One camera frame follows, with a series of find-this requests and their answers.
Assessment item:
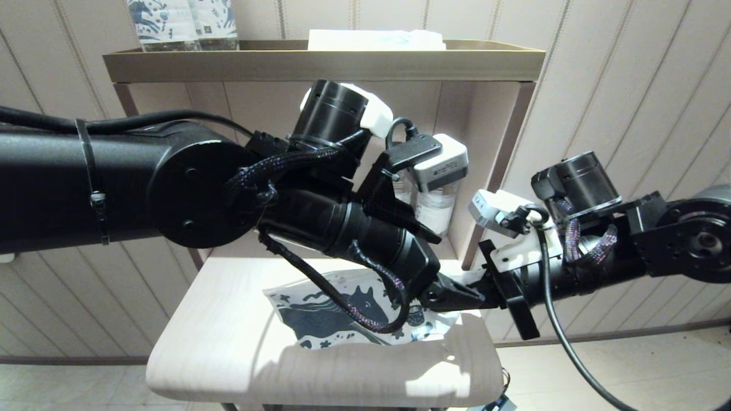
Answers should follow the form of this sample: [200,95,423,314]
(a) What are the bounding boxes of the blue patterned plastic bag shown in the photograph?
[263,268,464,349]

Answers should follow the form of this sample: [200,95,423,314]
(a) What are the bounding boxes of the clear water bottle black cap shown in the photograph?
[414,182,459,237]
[394,170,415,206]

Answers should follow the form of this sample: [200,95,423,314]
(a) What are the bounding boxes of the black blue plastic part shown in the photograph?
[468,394,517,411]

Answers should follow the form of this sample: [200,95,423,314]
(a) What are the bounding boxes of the beige wooden shelf cabinet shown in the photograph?
[113,82,537,411]

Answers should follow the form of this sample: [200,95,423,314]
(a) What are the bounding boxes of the white blue tissue pack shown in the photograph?
[308,30,446,52]

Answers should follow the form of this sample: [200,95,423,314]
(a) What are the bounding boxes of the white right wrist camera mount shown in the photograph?
[468,188,563,272]

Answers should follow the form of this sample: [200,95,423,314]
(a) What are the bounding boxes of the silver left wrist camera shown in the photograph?
[412,134,470,193]

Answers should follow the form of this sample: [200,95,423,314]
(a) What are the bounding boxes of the black left camera cable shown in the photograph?
[385,117,422,154]

